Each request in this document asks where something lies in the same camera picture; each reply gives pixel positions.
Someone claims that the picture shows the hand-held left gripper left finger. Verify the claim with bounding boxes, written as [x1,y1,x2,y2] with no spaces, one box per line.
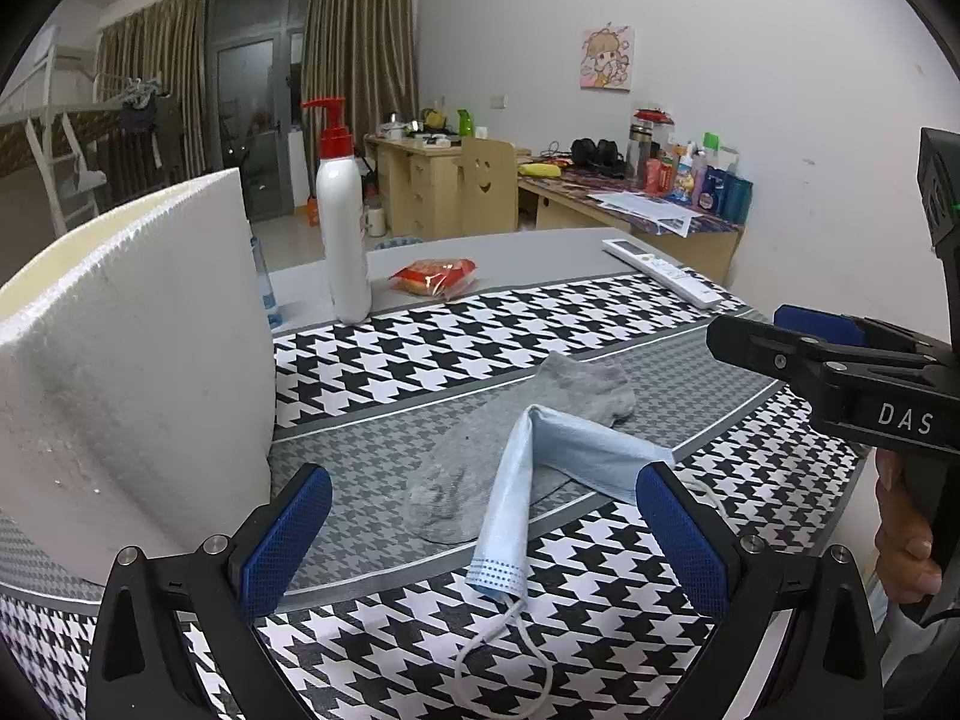
[85,463,335,720]

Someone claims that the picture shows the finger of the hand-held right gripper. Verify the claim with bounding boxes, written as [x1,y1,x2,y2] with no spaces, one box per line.
[705,313,932,406]
[772,305,938,365]

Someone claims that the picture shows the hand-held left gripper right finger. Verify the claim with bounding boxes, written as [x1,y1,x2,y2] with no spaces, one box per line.
[635,461,886,720]

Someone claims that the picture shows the blue face mask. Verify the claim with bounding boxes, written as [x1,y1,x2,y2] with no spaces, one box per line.
[455,403,721,717]

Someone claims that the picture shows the grey sock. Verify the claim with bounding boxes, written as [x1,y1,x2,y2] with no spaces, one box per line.
[405,351,637,545]

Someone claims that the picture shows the white foam box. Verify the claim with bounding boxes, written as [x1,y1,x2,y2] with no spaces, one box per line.
[0,167,277,595]

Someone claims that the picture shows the person's right hand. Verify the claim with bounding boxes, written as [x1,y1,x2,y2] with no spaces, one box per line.
[874,450,944,602]

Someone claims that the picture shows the white remote control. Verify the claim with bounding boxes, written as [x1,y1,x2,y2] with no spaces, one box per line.
[604,238,722,310]

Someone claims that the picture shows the group of toiletry bottles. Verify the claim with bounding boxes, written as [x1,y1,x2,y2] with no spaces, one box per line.
[645,133,755,224]

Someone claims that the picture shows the white papers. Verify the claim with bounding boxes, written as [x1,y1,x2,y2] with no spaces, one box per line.
[592,191,706,237]

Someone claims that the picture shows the steel thermos bottle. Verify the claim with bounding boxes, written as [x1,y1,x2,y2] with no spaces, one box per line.
[626,109,674,181]

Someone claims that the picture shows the houndstooth tablecloth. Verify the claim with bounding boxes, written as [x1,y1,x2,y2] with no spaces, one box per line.
[0,227,890,720]

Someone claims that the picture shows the wooden desk with patterned cloth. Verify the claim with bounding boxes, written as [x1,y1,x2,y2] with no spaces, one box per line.
[516,169,743,287]

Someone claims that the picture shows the black headphones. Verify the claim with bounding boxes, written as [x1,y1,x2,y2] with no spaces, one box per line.
[571,137,626,170]

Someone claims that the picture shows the clear plastic water bottle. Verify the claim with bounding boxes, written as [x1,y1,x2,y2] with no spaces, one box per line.
[251,236,282,331]

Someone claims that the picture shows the red snack packet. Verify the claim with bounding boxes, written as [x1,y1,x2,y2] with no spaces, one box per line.
[388,257,479,303]

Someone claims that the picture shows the white pump bottle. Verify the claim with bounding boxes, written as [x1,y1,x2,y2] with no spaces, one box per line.
[301,97,374,325]

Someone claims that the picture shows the wooden smiley chair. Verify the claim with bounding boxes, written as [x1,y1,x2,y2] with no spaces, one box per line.
[459,136,518,233]

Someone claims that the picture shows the white narrow cabinet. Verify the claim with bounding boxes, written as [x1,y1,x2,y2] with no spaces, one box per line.
[285,129,310,203]

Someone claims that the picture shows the white bunk ladder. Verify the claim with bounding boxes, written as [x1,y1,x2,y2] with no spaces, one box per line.
[26,109,106,237]

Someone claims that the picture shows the dark hanging clothes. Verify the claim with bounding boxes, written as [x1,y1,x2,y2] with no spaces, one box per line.
[120,77,173,166]

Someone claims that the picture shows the glass balcony door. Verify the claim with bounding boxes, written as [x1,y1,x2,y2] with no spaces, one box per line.
[204,0,310,222]

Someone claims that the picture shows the brown curtain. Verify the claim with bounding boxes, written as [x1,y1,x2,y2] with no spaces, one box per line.
[97,0,207,181]
[302,0,421,158]

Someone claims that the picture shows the white metal bunk bed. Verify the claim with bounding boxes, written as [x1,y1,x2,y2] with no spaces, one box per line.
[0,22,166,181]

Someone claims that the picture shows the cartoon wall poster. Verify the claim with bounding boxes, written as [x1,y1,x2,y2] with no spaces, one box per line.
[579,25,636,92]

